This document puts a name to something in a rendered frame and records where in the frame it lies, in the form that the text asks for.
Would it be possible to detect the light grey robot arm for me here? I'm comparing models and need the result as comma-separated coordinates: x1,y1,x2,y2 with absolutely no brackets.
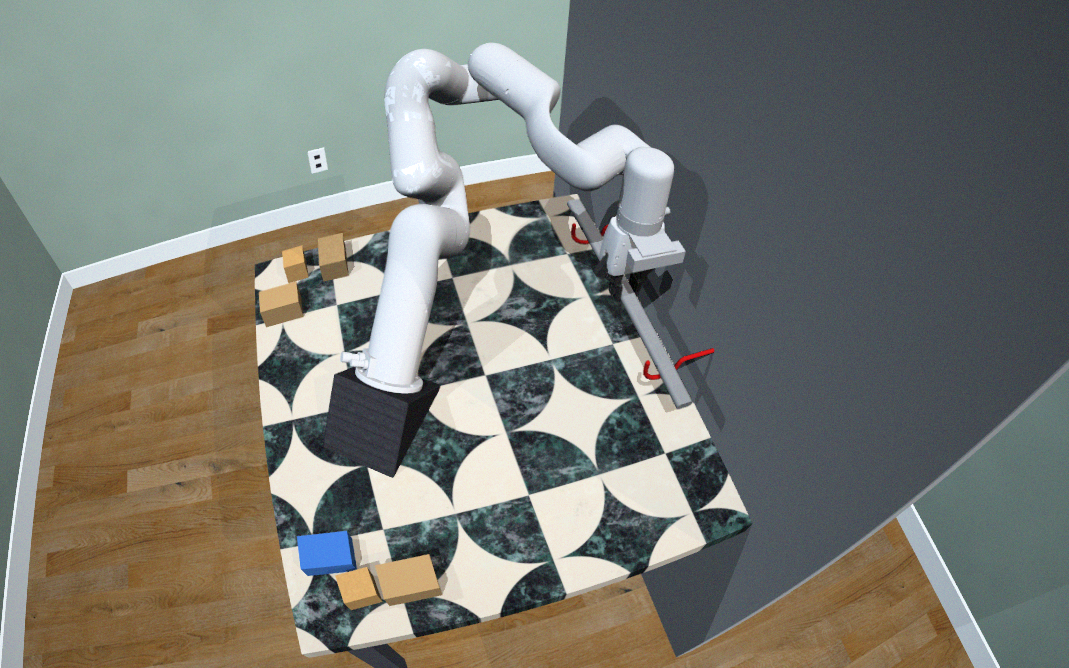
340,43,685,394

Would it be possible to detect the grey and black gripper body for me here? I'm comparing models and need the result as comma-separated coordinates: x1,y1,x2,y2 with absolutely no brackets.
599,217,636,276

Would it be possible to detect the grey wall panel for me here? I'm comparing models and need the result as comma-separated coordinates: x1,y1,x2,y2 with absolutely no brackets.
559,0,1069,657

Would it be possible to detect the blue rectangular block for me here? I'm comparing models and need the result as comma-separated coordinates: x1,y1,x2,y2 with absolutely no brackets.
297,531,357,576

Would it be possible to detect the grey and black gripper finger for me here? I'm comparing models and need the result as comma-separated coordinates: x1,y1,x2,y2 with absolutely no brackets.
594,253,623,301
629,268,654,297

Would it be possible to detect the light grey metal tube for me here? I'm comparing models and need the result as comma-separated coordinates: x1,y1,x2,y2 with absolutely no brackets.
567,199,693,409

